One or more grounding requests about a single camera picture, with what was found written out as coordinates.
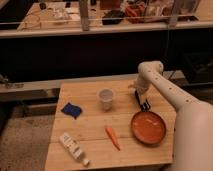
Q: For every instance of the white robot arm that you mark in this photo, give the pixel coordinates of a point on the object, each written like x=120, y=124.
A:
x=193, y=129

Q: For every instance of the translucent plastic cup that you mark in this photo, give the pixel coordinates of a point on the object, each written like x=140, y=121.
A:
x=106, y=97

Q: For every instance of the blue cloth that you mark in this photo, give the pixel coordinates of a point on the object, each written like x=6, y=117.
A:
x=71, y=110

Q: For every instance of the orange carrot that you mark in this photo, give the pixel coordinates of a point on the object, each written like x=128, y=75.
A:
x=111, y=133

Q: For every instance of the orange frying pan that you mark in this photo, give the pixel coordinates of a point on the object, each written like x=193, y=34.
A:
x=147, y=127

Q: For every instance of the black bag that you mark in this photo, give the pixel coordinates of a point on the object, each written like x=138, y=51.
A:
x=113, y=17

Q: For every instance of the white bottle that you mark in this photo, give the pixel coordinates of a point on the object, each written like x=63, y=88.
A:
x=74, y=149

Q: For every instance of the orange red object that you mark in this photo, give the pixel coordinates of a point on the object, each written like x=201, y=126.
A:
x=135, y=13

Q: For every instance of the metal post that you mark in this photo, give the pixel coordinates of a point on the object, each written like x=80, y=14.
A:
x=174, y=14
x=83, y=8

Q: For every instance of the metal post right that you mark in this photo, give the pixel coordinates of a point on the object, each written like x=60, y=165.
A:
x=174, y=14

